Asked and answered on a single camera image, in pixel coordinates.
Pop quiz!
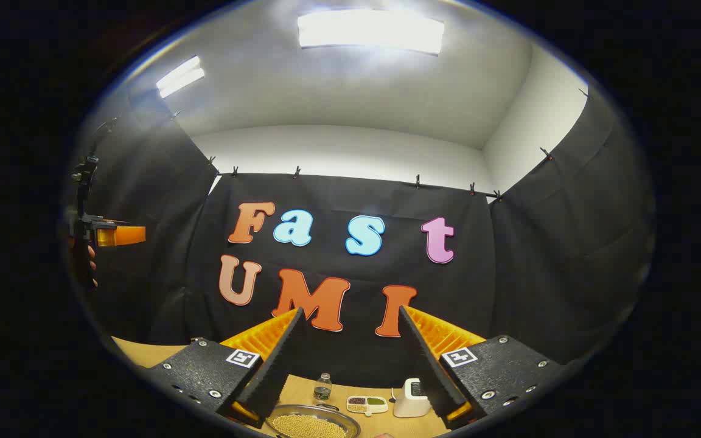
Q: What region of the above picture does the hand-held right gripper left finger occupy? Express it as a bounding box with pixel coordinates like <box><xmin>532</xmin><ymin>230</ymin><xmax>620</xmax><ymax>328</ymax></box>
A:
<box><xmin>142</xmin><ymin>307</ymin><xmax>307</xmax><ymax>428</ymax></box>

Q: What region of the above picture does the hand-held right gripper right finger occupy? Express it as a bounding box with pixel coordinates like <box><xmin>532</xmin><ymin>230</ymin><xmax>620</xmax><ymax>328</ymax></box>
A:
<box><xmin>397</xmin><ymin>305</ymin><xmax>568</xmax><ymax>431</ymax></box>

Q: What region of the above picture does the steel pot with soybeans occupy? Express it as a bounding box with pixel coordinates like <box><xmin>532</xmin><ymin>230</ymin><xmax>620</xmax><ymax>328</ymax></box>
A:
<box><xmin>263</xmin><ymin>401</ymin><xmax>361</xmax><ymax>438</ymax></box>

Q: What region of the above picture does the white countertop appliance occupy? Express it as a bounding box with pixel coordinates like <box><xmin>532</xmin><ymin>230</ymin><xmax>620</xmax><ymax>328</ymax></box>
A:
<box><xmin>393</xmin><ymin>378</ymin><xmax>433</xmax><ymax>419</ymax></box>

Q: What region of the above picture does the clear plastic water bottle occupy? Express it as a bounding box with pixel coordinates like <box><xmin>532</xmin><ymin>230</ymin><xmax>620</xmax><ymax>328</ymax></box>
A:
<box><xmin>313</xmin><ymin>372</ymin><xmax>333</xmax><ymax>403</ymax></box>

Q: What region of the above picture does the white divided bean dish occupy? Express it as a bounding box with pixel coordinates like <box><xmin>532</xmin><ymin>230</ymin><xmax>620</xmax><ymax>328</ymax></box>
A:
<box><xmin>346</xmin><ymin>395</ymin><xmax>389</xmax><ymax>417</ymax></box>

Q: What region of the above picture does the small ceiling light panel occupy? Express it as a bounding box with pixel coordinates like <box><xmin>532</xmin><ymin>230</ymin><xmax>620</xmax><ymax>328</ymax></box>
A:
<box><xmin>156</xmin><ymin>55</ymin><xmax>206</xmax><ymax>99</ymax></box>

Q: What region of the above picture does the row of cloth clips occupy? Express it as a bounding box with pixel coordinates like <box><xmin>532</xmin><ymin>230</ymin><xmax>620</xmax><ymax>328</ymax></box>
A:
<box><xmin>171</xmin><ymin>88</ymin><xmax>588</xmax><ymax>201</ymax></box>

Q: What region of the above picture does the large ceiling light panel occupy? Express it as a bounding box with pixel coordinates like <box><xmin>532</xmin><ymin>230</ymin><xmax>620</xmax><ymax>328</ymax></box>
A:
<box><xmin>297</xmin><ymin>9</ymin><xmax>445</xmax><ymax>56</ymax></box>

